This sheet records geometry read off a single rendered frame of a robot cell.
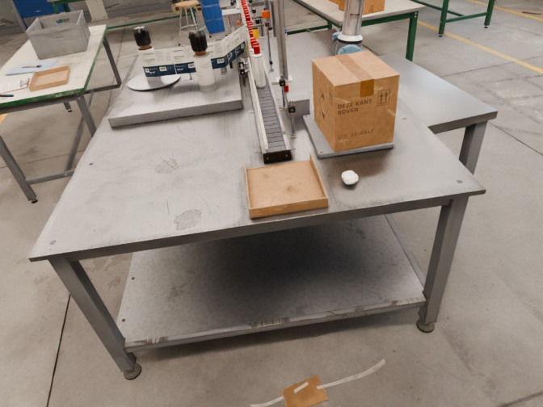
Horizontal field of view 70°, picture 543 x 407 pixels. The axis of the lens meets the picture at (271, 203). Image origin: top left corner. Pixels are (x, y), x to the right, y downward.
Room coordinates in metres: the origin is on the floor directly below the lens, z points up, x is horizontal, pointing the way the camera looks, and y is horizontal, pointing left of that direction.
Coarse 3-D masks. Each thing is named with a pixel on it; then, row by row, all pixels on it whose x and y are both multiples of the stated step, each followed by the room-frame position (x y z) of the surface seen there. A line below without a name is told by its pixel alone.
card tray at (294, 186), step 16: (256, 176) 1.23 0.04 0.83; (272, 176) 1.21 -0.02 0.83; (288, 176) 1.20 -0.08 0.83; (304, 176) 1.18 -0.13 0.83; (256, 192) 1.12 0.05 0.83; (272, 192) 1.11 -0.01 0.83; (288, 192) 1.10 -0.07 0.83; (304, 192) 1.09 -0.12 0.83; (320, 192) 1.07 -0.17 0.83; (256, 208) 0.99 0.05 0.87; (272, 208) 0.99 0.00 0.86; (288, 208) 0.99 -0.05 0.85; (304, 208) 0.99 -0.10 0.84
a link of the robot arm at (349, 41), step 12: (348, 0) 1.88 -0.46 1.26; (360, 0) 1.87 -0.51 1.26; (348, 12) 1.88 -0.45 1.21; (360, 12) 1.87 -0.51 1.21; (348, 24) 1.87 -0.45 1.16; (360, 24) 1.88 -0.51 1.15; (348, 36) 1.87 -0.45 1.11; (360, 36) 1.88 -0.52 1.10; (336, 48) 1.92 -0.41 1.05; (348, 48) 1.84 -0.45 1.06; (360, 48) 1.88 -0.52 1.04
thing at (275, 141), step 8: (264, 72) 2.20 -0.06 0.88; (256, 88) 1.98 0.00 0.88; (264, 88) 1.96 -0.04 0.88; (264, 96) 1.86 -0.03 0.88; (264, 104) 1.76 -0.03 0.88; (272, 104) 1.75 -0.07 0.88; (264, 112) 1.67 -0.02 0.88; (272, 112) 1.66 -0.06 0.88; (264, 120) 1.59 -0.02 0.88; (272, 120) 1.58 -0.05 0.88; (264, 128) 1.51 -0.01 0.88; (272, 128) 1.50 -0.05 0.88; (280, 128) 1.49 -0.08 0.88; (272, 136) 1.43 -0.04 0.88; (280, 136) 1.42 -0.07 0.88; (272, 144) 1.37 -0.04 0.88; (280, 144) 1.36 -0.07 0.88; (272, 152) 1.31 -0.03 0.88
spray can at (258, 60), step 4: (256, 48) 1.98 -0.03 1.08; (256, 52) 1.98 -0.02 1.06; (252, 56) 1.99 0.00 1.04; (256, 56) 1.98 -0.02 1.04; (260, 56) 1.98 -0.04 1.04; (256, 60) 1.97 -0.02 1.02; (260, 60) 1.97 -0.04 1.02; (256, 64) 1.97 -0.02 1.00; (260, 64) 1.97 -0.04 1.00; (256, 68) 1.97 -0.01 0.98; (260, 68) 1.97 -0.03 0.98; (256, 72) 1.98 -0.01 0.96; (260, 72) 1.97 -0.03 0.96; (256, 76) 1.98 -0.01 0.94; (260, 76) 1.97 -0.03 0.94; (264, 76) 1.99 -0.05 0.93; (256, 80) 1.98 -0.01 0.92; (260, 80) 1.97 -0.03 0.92; (264, 80) 1.98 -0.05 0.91; (256, 84) 1.99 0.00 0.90; (260, 84) 1.97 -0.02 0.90; (264, 84) 1.98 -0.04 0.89
